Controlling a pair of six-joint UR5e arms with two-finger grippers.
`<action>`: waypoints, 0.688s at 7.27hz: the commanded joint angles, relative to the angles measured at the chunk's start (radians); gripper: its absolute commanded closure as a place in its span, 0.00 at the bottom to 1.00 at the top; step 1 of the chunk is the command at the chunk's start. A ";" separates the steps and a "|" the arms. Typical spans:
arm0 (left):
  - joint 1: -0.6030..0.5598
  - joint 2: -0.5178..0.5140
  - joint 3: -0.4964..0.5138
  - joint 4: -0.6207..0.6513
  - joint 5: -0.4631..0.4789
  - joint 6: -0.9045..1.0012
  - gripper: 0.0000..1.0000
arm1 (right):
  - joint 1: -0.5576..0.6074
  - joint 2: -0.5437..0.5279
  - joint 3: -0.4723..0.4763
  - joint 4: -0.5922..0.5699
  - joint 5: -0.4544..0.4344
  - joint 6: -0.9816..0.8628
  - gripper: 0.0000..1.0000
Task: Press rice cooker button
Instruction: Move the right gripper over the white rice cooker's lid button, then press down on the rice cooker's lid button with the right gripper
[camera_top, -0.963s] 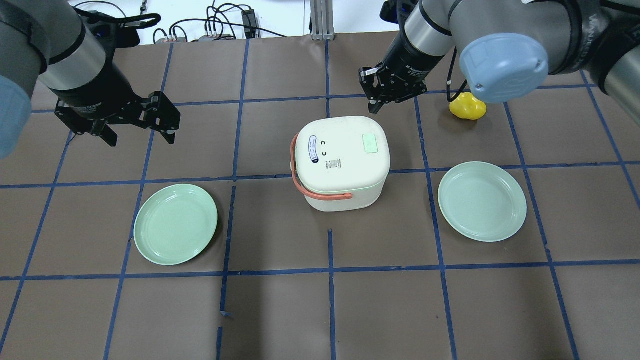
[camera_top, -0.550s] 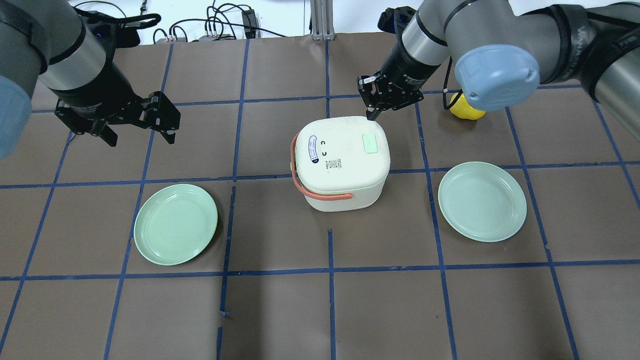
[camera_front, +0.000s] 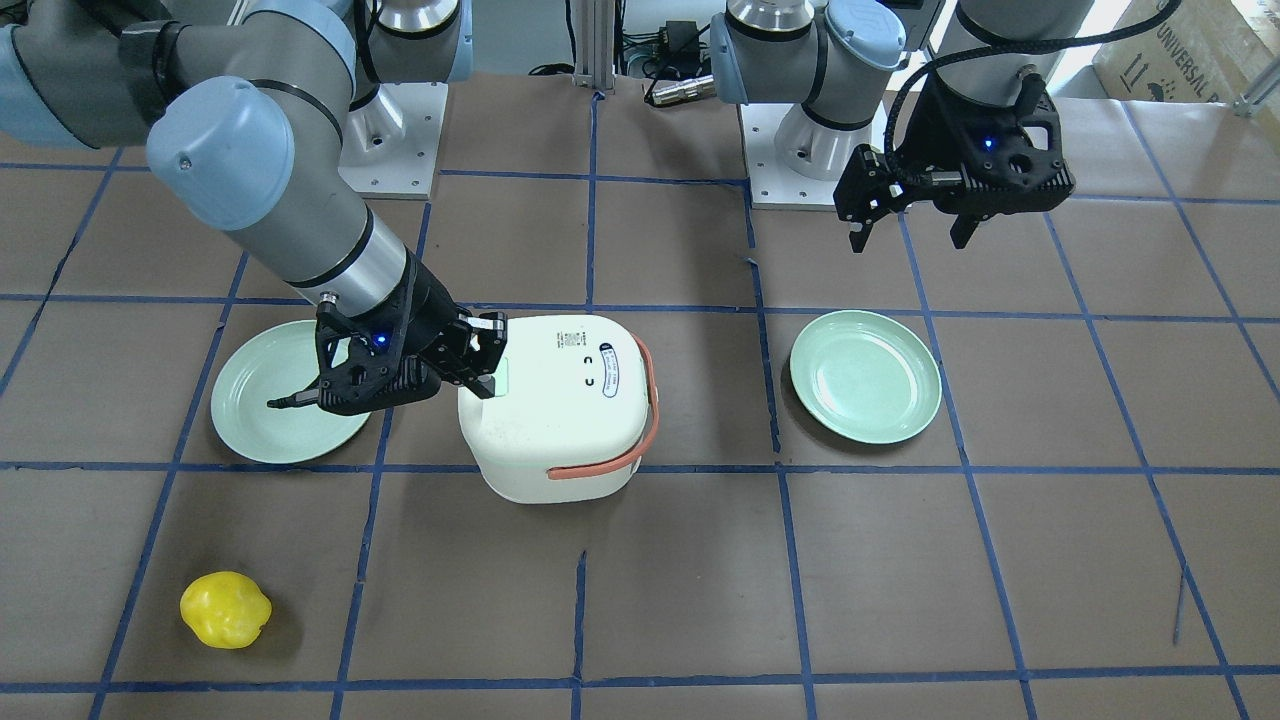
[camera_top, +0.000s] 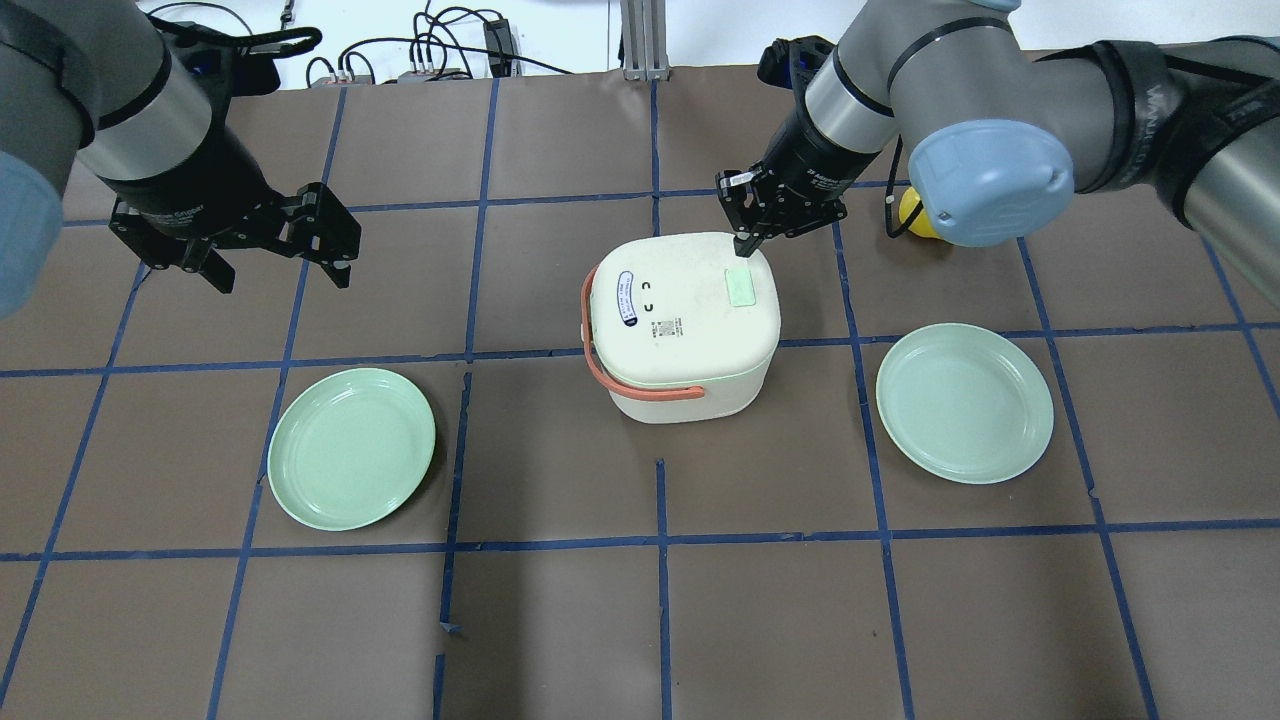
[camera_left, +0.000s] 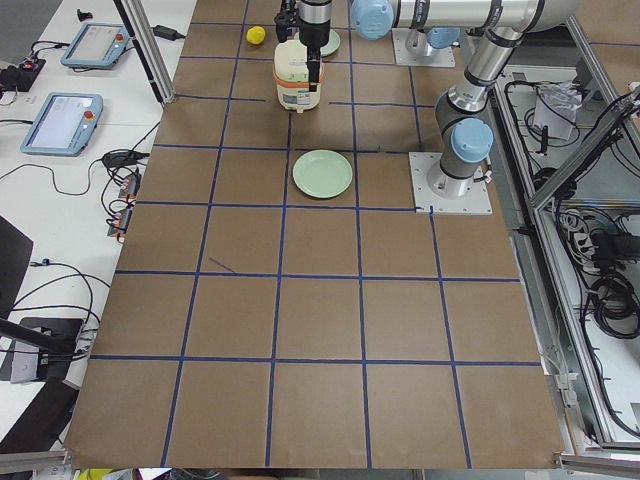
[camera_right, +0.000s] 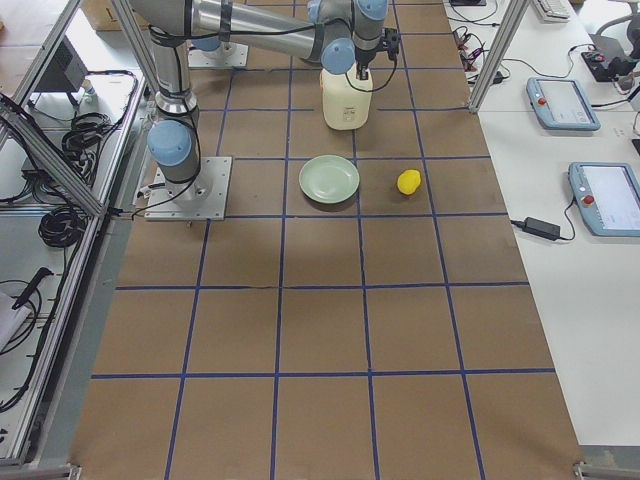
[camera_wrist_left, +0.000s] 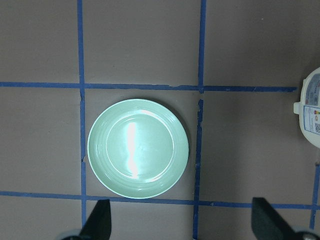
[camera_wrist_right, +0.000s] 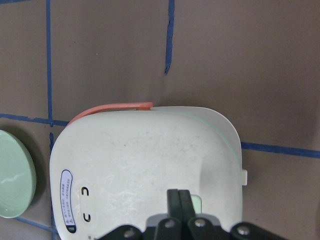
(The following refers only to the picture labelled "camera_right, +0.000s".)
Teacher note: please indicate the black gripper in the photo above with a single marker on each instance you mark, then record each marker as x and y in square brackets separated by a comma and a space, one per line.
[362, 66]

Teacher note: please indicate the white rice cooker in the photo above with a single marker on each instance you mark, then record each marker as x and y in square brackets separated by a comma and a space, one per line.
[345, 99]

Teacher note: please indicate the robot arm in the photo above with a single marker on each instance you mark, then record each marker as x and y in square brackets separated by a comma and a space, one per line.
[342, 37]
[207, 45]

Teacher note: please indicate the green plate robot right side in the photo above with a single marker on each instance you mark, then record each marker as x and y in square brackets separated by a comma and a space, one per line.
[329, 179]

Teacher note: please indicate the yellow toy pepper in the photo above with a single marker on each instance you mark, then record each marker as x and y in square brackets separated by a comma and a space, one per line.
[409, 181]

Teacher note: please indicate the far teach pendant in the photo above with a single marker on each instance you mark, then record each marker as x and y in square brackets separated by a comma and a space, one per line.
[561, 104]

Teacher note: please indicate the teach pendant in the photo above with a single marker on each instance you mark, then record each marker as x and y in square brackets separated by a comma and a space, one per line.
[561, 104]
[607, 195]

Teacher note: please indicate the black power brick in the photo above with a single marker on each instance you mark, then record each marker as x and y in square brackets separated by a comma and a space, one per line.
[541, 229]

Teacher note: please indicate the near teach pendant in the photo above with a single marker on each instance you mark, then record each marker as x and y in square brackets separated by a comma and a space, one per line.
[607, 195]

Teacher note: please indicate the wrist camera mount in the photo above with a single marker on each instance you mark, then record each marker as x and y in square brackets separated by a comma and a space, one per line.
[390, 42]

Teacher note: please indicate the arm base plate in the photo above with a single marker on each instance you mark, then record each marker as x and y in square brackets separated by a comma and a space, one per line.
[204, 199]
[229, 56]

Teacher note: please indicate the aluminium frame post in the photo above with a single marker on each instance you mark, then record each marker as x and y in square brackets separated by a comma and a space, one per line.
[507, 29]

